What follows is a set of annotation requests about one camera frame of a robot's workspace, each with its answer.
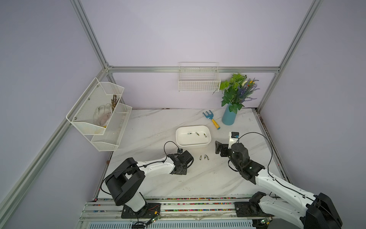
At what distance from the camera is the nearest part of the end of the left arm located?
63cm

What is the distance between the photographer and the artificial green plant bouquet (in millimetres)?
873

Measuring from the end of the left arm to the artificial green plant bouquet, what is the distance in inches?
16.4
